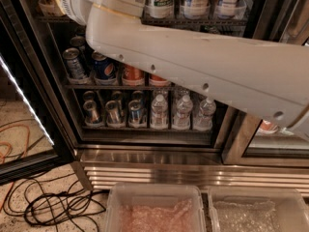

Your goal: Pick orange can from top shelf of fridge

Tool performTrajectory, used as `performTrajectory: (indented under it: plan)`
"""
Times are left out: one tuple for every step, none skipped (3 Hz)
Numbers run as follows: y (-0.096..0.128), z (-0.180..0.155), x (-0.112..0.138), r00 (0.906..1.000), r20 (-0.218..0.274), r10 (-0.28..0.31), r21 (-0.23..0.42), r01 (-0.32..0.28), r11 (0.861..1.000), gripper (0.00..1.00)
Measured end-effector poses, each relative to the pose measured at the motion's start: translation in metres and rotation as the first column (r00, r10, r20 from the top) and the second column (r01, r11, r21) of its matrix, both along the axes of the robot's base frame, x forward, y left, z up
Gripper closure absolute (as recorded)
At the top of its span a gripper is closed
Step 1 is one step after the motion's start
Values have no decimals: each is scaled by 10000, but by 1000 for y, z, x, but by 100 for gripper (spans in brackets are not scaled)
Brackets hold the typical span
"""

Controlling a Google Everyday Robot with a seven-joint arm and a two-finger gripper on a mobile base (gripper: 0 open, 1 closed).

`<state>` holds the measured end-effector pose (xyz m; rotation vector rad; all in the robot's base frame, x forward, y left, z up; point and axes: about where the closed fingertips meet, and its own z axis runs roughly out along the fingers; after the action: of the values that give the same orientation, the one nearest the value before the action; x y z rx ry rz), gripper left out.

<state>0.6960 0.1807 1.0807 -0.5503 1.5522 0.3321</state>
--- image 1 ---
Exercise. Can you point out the water bottle left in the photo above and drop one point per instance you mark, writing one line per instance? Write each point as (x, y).
(159, 113)

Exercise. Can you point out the white blue can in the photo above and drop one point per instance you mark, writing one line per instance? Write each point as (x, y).
(229, 9)
(194, 9)

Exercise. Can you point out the open glass fridge door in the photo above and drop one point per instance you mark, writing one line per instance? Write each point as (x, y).
(38, 144)

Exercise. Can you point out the white green orange can right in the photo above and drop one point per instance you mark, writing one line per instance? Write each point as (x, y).
(159, 8)

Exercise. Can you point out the red Coca-Cola can front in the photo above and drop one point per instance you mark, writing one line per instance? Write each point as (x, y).
(158, 81)

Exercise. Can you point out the metal fridge bottom grille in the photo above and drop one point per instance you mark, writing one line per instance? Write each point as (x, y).
(104, 168)

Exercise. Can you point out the small blue can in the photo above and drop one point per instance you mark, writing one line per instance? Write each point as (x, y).
(136, 114)

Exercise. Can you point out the top wire shelf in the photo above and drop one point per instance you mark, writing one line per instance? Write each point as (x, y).
(156, 21)

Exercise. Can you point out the orange red soda can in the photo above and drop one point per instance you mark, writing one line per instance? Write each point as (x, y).
(133, 76)

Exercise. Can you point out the white blue can right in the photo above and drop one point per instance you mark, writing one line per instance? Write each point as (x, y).
(229, 9)

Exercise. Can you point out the clear bin pink wrap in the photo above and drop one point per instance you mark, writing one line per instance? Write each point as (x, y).
(154, 208)

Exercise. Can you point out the water bottle right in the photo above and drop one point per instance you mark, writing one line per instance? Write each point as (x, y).
(202, 120)

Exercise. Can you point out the blue Pepsi can front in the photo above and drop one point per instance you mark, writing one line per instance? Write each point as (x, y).
(105, 70)

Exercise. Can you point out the wire shelf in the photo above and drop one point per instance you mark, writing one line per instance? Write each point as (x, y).
(101, 87)
(156, 21)

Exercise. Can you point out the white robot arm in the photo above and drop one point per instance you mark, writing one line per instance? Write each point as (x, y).
(265, 79)

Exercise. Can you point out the middle wire shelf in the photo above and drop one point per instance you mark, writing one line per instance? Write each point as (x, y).
(101, 87)

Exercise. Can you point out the water bottle middle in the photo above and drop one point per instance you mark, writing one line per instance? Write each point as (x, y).
(181, 117)

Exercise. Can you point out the orange gold can left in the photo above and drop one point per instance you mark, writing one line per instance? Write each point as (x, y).
(51, 8)

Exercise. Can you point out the clear bin bubble wrap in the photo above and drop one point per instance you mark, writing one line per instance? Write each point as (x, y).
(257, 210)

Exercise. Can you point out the small silver can middle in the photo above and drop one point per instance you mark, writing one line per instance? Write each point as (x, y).
(115, 118)

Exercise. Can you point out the water bottle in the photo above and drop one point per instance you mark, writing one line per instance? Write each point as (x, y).
(202, 120)
(181, 117)
(159, 113)

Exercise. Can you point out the small silver can left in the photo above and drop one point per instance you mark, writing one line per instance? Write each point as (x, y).
(93, 117)

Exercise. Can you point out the small silver can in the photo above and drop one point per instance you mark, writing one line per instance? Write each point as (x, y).
(115, 118)
(93, 117)

